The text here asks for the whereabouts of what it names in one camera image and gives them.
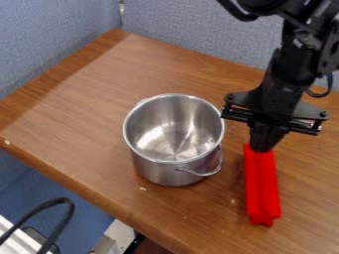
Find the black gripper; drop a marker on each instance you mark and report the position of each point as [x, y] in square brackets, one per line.
[274, 111]

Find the red plastic block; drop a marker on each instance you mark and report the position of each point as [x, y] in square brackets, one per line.
[262, 193]

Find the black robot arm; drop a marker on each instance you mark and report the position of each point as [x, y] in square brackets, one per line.
[309, 51]

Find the stainless steel pot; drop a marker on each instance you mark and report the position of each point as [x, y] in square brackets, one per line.
[174, 131]

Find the white box under table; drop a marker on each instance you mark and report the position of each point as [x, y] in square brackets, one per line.
[26, 241]

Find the white table bracket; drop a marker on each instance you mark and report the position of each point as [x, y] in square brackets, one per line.
[116, 239]

